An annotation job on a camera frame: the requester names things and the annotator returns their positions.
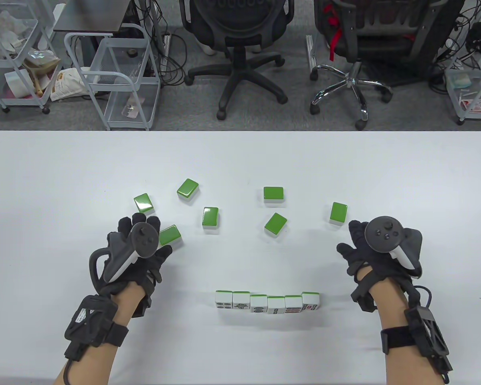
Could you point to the single green-backed mahjong tile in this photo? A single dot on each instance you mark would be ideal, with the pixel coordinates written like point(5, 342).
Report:
point(273, 193)
point(259, 303)

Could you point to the person's left hand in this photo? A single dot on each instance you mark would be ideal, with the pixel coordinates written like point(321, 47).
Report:
point(150, 266)

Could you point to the person's left forearm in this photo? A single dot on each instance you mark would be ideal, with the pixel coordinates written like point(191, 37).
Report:
point(88, 369)

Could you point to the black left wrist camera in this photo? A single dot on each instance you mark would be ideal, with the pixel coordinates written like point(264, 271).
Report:
point(88, 321)

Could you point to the black white left hand controller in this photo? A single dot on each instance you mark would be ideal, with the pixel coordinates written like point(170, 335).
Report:
point(145, 240)

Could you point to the wooden utensil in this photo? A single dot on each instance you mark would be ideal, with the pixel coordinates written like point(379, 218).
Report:
point(37, 84)

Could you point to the black chair with chrome base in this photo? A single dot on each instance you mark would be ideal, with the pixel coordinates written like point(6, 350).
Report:
point(385, 44)

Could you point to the green-backed mahjong tiles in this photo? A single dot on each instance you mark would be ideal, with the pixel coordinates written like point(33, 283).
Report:
point(210, 216)

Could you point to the row of mahjong tiles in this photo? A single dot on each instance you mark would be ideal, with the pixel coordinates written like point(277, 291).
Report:
point(293, 304)

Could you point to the person's right forearm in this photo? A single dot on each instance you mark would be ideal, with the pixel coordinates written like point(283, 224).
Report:
point(409, 369)

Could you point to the white printed paper bag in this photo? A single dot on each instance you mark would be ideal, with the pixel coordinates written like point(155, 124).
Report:
point(66, 86)

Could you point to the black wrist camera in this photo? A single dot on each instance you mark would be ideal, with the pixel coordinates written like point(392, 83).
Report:
point(429, 329)
point(88, 321)

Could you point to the black tape roll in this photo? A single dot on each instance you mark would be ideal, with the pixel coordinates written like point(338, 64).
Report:
point(129, 52)

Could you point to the dark brown desk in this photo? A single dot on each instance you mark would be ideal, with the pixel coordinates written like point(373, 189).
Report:
point(92, 16)

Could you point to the white cart with boxes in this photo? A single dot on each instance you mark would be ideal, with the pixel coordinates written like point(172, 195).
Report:
point(477, 116)

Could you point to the white cart far right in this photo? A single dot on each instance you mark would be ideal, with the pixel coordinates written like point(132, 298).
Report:
point(453, 24)

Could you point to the red garment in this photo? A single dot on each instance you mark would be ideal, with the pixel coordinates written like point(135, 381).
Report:
point(335, 38)

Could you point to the black white right hand controller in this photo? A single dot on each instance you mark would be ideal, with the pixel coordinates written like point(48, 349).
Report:
point(385, 234)

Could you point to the red white box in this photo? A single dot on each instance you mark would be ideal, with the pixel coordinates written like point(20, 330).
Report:
point(477, 105)

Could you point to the small clear packet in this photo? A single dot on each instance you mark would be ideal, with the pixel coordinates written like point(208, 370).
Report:
point(130, 110)

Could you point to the pale teal cloth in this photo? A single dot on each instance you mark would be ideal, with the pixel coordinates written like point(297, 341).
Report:
point(461, 82)

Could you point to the person's right hand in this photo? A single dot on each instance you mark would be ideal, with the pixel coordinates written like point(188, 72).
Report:
point(372, 266)

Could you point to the clear plastic bag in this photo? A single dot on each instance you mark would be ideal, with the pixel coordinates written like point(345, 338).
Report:
point(40, 60)

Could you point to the black mesh office chair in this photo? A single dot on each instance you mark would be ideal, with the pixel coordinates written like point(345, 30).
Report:
point(236, 24)

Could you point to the white paper sheet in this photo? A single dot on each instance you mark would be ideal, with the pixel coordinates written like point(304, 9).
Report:
point(18, 82)

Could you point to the crumpled white plastic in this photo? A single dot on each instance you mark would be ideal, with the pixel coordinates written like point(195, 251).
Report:
point(2, 24)

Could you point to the black white hand controller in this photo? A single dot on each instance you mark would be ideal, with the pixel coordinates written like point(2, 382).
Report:
point(385, 234)
point(145, 240)

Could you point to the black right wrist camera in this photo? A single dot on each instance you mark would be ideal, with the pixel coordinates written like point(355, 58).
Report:
point(429, 329)

